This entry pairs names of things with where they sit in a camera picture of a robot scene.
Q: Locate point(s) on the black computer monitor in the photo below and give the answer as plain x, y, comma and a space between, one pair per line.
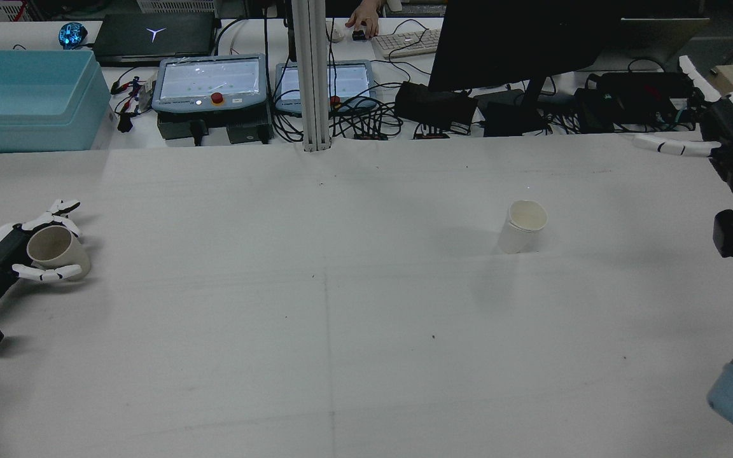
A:
519, 44

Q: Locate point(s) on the person in black shirt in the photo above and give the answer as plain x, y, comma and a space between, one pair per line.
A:
366, 16

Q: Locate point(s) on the beige paper cup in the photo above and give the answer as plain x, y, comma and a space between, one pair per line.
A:
55, 248

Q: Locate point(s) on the blue glowing ball gadget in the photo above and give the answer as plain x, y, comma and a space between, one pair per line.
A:
72, 35

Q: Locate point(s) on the grey teach pendant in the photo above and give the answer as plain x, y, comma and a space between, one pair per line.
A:
207, 79
350, 79

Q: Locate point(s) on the large black power brick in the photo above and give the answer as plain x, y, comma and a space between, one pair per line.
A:
436, 105

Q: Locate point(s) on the black electronics box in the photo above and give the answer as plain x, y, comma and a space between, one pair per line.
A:
640, 98

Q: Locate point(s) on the red black clip leads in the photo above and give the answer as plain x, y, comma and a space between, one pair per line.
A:
128, 92

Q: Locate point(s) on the black laptop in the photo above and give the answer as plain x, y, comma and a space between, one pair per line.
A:
150, 38

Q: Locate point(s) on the aluminium profile post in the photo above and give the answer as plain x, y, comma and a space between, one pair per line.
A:
311, 70

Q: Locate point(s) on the light blue plastic bin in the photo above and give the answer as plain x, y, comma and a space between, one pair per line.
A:
29, 95

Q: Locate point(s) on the white paper cup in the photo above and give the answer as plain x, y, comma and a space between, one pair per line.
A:
522, 222

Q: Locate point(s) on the black power adapter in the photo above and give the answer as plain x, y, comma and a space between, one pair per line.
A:
513, 117

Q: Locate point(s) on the ribbed black power box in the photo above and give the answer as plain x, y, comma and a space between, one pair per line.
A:
182, 126

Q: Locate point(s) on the beige keyboard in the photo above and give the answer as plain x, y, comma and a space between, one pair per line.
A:
408, 43

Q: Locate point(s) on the black orange usb hub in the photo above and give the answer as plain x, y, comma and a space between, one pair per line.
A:
431, 134
369, 135

